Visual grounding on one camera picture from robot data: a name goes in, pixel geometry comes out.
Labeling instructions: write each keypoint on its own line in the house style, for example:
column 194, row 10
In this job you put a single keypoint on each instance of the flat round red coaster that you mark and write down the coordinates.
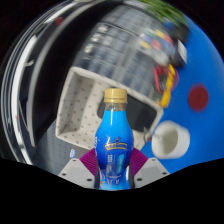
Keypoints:
column 198, row 97

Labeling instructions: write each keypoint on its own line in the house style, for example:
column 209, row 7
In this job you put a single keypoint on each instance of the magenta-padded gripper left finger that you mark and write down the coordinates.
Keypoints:
column 76, row 173

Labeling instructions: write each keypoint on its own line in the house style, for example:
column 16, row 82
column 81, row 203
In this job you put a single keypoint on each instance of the black overhead shelf unit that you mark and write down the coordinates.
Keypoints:
column 56, row 66

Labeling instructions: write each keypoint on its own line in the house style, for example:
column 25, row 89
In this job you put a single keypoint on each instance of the beige dotted storage tray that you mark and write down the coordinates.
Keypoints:
column 80, row 110

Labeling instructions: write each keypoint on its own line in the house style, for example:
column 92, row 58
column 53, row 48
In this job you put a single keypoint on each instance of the clear organiser box, colourful parts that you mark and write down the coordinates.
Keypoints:
column 156, row 40

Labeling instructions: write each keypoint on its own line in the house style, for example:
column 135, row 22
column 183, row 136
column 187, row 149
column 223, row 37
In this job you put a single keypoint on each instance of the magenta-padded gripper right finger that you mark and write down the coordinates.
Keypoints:
column 151, row 171

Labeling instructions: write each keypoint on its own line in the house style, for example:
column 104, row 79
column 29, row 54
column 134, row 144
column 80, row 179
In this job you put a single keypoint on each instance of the blue drink bottle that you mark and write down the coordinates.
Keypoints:
column 114, row 143

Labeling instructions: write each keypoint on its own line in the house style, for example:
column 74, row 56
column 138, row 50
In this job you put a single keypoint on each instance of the white ceramic mug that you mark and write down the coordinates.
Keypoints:
column 171, row 140

